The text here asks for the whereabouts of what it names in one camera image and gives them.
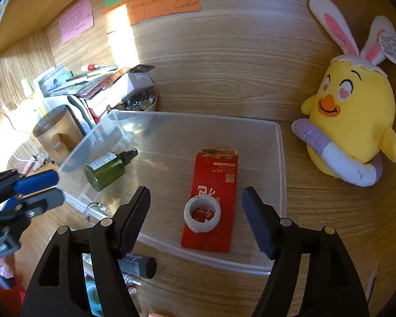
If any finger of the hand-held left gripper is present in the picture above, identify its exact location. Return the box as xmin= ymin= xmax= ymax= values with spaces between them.
xmin=0 ymin=169 xmax=60 ymax=195
xmin=0 ymin=188 xmax=65 ymax=228

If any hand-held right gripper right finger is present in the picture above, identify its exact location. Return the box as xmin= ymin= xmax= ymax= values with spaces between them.
xmin=242 ymin=186 xmax=370 ymax=317

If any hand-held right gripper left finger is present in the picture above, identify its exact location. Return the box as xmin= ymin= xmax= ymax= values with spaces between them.
xmin=21 ymin=186 xmax=151 ymax=317

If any dark tube black cap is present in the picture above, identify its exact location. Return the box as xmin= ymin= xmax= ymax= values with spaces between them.
xmin=119 ymin=253 xmax=157 ymax=279

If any clear plastic bin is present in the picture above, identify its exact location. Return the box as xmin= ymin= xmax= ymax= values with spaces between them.
xmin=58 ymin=110 xmax=287 ymax=275

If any person's red clothing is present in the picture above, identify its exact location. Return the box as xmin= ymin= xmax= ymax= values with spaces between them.
xmin=0 ymin=264 xmax=27 ymax=317

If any white tape roll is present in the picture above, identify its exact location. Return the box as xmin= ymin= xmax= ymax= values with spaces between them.
xmin=184 ymin=196 xmax=222 ymax=233

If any brown mug with lid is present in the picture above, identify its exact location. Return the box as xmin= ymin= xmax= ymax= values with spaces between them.
xmin=32 ymin=105 xmax=86 ymax=166

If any red paper packet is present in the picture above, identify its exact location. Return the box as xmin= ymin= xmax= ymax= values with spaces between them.
xmin=181 ymin=148 xmax=239 ymax=254

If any desk calendar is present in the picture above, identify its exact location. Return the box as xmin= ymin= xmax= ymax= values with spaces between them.
xmin=33 ymin=66 xmax=73 ymax=96

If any stack of books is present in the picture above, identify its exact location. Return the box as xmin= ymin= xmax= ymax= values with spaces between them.
xmin=66 ymin=66 xmax=133 ymax=119

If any bowl of beads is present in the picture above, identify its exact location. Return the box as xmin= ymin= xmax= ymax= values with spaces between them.
xmin=114 ymin=89 xmax=158 ymax=113

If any red white marker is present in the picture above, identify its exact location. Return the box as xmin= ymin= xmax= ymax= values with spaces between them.
xmin=81 ymin=63 xmax=117 ymax=73

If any white box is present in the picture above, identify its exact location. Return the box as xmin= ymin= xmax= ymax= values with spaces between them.
xmin=122 ymin=71 xmax=154 ymax=100

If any yellow chick plush toy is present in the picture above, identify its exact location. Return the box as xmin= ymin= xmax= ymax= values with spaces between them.
xmin=291 ymin=0 xmax=396 ymax=186

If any pink paper note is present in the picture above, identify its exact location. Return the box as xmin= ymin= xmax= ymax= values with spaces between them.
xmin=59 ymin=0 xmax=95 ymax=45

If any orange paper note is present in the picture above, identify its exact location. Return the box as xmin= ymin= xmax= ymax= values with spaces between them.
xmin=102 ymin=0 xmax=201 ymax=34

